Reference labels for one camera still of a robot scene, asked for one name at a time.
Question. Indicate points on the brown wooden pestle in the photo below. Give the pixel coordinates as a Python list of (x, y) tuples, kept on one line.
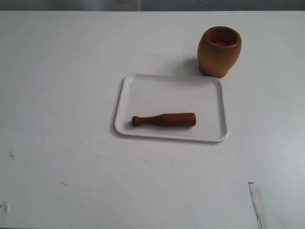
[(167, 120)]

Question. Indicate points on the red object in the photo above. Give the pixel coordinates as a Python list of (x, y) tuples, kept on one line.
[(221, 43)]

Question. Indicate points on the wooden mortar cup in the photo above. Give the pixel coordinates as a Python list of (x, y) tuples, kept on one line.
[(216, 60)]

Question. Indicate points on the white plastic tray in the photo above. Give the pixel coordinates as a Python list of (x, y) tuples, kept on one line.
[(147, 95)]

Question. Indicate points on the grey backdrop curtain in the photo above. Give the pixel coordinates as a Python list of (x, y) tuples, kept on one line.
[(153, 5)]

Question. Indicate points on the clear tape strip right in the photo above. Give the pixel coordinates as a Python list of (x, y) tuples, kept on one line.
[(257, 202)]

